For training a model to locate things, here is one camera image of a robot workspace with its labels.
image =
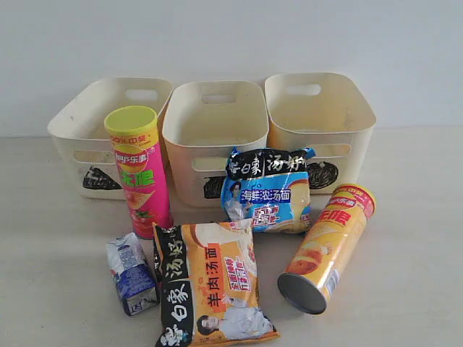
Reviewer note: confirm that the pink Lays chips can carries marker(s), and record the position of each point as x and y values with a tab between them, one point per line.
133	135

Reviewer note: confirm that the yellow Lays chips can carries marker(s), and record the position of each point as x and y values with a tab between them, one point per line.
314	272

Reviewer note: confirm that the orange instant noodle bag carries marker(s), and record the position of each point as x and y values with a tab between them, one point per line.
208	281

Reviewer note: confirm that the blue white milk carton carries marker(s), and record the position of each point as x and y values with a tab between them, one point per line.
133	279

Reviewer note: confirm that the middle cream plastic bin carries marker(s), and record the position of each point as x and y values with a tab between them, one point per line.
203	123

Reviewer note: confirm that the cream plastic bin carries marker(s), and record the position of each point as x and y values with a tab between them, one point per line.
203	123
83	143
324	111

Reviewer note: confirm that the left cream plastic bin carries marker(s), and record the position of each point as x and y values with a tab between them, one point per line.
83	143

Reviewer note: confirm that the right cream plastic bin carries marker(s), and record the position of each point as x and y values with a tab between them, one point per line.
324	111

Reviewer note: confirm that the blue instant noodle bag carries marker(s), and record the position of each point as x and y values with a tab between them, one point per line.
270	187

